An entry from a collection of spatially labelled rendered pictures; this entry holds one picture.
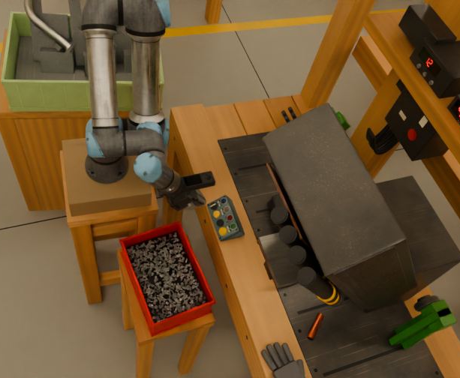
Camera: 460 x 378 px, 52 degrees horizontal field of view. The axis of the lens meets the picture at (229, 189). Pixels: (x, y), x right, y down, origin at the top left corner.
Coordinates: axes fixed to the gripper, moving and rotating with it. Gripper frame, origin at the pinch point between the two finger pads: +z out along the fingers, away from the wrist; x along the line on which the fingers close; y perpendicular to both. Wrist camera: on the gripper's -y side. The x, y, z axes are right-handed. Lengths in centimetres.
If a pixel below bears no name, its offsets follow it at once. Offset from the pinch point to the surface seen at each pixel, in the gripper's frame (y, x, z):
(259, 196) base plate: -14.0, -1.8, 20.1
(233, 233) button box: -3.3, 12.4, 7.5
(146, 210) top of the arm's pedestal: 22.5, -8.5, 0.8
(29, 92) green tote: 46, -68, -22
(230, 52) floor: -16, -176, 131
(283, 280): -16.1, 38.5, -6.5
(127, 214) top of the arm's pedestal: 28.4, -8.7, -3.1
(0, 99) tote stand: 63, -77, -20
